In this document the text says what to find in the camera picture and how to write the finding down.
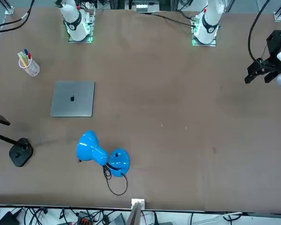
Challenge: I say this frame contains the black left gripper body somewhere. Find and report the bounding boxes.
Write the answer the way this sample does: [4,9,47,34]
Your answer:
[266,30,281,62]

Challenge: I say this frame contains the black desktop phone stand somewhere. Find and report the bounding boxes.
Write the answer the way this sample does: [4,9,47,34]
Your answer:
[0,131,34,168]

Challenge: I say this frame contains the white power strip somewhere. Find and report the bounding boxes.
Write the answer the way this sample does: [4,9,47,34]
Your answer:
[135,2,151,14]

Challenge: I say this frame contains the blue desk lamp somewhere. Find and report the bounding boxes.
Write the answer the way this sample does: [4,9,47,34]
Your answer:
[75,130,131,178]

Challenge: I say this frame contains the grey closed laptop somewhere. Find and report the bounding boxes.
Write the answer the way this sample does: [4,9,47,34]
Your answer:
[50,81,96,118]

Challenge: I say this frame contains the grey ribbed device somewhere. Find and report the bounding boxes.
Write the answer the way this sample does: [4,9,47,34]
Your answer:
[109,212,126,225]

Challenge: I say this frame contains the clear pink pen cup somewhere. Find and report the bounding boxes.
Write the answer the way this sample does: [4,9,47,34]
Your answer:
[18,57,40,77]

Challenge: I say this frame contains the red and black device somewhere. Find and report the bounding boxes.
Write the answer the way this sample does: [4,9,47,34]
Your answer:
[77,211,91,225]

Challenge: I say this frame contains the yellow-green ruler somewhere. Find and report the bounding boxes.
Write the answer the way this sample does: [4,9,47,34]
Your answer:
[17,51,29,68]

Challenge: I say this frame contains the black power adapter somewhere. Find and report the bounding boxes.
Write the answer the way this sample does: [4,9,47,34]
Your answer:
[0,210,21,225]

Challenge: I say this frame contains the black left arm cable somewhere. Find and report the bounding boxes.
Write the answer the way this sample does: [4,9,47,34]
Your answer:
[247,0,271,63]

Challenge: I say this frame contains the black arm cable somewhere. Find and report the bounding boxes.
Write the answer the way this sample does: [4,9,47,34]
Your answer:
[0,0,36,35]
[247,0,271,63]

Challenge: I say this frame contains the black cable across table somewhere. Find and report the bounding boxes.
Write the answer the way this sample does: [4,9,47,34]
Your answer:
[151,13,195,27]

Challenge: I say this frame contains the white cable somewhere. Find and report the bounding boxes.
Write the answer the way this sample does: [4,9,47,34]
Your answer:
[210,211,244,221]

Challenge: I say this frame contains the white post bracket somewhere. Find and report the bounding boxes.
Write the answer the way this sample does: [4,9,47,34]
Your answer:
[131,198,146,210]

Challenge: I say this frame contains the black lamp usb cable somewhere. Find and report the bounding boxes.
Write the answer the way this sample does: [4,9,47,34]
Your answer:
[76,159,129,196]

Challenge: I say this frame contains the aluminium camera post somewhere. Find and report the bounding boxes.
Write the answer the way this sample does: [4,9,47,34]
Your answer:
[126,202,142,225]

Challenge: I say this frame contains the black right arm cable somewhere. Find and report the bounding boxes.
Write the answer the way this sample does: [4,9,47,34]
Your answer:
[0,0,36,35]

